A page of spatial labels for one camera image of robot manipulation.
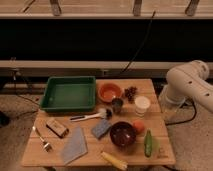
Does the metal fork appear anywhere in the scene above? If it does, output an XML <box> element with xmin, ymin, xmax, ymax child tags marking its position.
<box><xmin>32</xmin><ymin>126</ymin><xmax>52</xmax><ymax>152</ymax></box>

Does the bunch of dark grapes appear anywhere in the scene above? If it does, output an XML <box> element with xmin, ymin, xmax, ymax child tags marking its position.
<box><xmin>124</xmin><ymin>86</ymin><xmax>137</xmax><ymax>102</ymax></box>

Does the white paper cup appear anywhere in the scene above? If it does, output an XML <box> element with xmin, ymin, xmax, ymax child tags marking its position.
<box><xmin>134</xmin><ymin>96</ymin><xmax>151</xmax><ymax>116</ymax></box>

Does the grey-blue towel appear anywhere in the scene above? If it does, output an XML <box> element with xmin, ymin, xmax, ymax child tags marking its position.
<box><xmin>61</xmin><ymin>127</ymin><xmax>88</xmax><ymax>164</ymax></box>

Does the brown wooden block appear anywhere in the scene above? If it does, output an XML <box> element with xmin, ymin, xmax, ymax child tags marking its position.
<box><xmin>46</xmin><ymin>118</ymin><xmax>69</xmax><ymax>138</ymax></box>

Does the green plastic tray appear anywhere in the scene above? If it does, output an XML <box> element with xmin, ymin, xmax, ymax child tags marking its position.
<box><xmin>40</xmin><ymin>76</ymin><xmax>96</xmax><ymax>113</ymax></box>

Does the orange bowl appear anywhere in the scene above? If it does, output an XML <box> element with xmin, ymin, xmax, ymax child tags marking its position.
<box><xmin>98</xmin><ymin>83</ymin><xmax>122</xmax><ymax>103</ymax></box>

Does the blue sponge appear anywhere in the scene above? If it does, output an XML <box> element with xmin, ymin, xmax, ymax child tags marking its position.
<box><xmin>91</xmin><ymin>119</ymin><xmax>111</xmax><ymax>139</ymax></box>

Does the orange tomato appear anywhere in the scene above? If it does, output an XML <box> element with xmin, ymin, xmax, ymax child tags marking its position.
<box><xmin>132</xmin><ymin>120</ymin><xmax>145</xmax><ymax>134</ymax></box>

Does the dark red bowl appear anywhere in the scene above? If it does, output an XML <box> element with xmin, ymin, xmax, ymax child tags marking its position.
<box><xmin>110</xmin><ymin>121</ymin><xmax>136</xmax><ymax>147</ymax></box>

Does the black cable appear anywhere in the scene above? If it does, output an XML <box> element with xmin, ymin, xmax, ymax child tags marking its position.
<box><xmin>119</xmin><ymin>10</ymin><xmax>157</xmax><ymax>75</ymax></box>

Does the small metal cup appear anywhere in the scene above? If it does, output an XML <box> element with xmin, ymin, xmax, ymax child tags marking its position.
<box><xmin>112</xmin><ymin>98</ymin><xmax>123</xmax><ymax>114</ymax></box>

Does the green cucumber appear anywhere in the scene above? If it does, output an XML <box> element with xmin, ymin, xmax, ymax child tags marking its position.
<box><xmin>144</xmin><ymin>130</ymin><xmax>152</xmax><ymax>157</ymax></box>

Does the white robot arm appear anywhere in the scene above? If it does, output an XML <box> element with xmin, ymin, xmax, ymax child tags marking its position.
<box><xmin>158</xmin><ymin>60</ymin><xmax>213</xmax><ymax>121</ymax></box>

